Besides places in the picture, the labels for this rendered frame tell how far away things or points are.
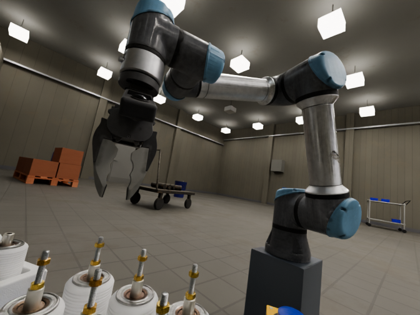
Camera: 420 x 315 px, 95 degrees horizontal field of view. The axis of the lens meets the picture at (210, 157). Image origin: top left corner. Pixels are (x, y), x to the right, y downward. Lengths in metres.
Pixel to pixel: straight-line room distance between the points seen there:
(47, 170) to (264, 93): 5.03
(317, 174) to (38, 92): 10.05
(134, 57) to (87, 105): 9.98
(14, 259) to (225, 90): 0.73
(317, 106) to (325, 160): 0.16
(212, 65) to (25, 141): 9.63
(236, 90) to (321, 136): 0.28
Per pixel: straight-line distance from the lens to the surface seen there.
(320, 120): 0.64
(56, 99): 10.22
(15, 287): 0.78
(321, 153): 0.64
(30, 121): 10.00
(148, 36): 0.41
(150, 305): 0.49
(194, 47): 0.43
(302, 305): 0.74
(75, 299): 0.55
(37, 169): 5.31
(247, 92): 0.64
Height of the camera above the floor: 0.49
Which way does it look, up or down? 8 degrees up
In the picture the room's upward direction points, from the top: 9 degrees clockwise
